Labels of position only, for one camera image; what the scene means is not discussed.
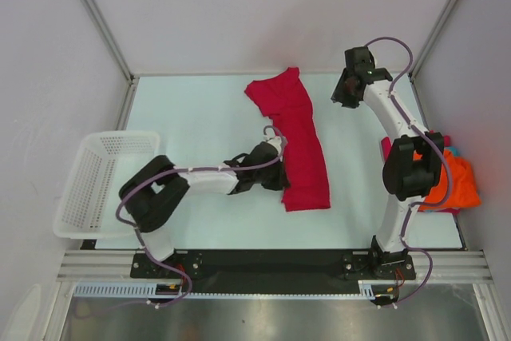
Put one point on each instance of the white slotted cable duct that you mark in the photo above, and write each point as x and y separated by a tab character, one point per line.
154	291

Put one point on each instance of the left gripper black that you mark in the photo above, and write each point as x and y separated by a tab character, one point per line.
280	181

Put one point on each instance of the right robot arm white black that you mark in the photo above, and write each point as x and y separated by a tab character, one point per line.
411	169

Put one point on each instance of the folded teal t shirt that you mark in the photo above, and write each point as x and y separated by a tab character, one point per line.
438	192

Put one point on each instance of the white perforated plastic basket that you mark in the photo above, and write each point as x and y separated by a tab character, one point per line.
105	161

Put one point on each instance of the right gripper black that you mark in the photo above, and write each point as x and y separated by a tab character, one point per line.
338	96

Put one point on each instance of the folded orange t shirt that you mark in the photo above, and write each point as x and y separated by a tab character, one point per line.
464	185

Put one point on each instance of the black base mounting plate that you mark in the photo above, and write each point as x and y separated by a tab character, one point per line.
277	272

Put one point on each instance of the crimson red t shirt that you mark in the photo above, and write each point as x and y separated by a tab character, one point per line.
284	100

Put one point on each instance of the folded magenta t shirt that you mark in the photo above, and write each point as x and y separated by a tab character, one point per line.
386	147

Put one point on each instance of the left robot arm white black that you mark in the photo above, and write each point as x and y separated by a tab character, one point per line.
152	195

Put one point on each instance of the aluminium extrusion rail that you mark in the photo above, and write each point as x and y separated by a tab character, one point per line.
457	267

